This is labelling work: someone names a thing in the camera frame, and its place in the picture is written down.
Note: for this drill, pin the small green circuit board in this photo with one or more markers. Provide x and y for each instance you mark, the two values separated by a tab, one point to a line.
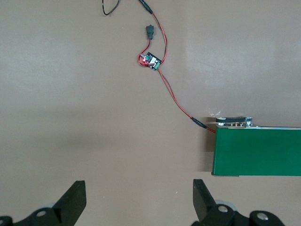
151	61

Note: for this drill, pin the green conveyor belt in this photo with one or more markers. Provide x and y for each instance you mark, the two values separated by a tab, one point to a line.
258	153

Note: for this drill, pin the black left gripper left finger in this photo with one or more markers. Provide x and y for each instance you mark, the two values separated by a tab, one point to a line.
65	207

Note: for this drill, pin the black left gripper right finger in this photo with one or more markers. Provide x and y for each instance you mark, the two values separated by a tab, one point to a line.
207	209

